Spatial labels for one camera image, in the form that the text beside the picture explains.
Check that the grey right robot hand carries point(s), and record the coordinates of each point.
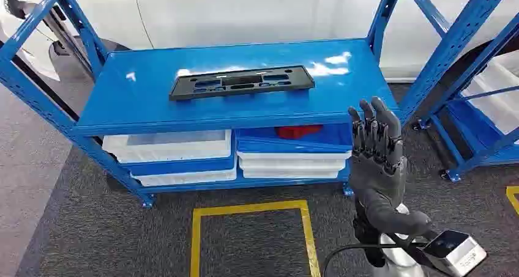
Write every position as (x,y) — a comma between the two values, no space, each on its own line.
(377,178)

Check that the black plastic plate holder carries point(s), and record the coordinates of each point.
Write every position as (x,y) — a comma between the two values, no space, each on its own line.
(243,82)

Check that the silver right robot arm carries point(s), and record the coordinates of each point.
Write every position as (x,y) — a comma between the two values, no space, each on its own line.
(399,259)

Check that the white plastic tray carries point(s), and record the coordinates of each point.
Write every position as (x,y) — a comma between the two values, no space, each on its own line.
(186,178)
(292,159)
(290,173)
(170,145)

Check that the red plastic part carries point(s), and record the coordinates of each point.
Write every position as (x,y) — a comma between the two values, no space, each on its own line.
(298,131)

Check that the blue metal shelf rack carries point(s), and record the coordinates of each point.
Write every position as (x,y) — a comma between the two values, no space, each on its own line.
(142,101)
(474,133)

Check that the blue plastic tray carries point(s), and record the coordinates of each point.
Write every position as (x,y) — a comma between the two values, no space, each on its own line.
(182,166)
(259,139)

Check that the white plastic bin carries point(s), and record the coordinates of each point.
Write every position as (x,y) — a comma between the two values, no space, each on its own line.
(500,89)

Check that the white car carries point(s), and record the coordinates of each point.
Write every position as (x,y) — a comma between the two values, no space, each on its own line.
(243,16)

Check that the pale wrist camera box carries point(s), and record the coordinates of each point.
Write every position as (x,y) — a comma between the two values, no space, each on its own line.
(456,253)

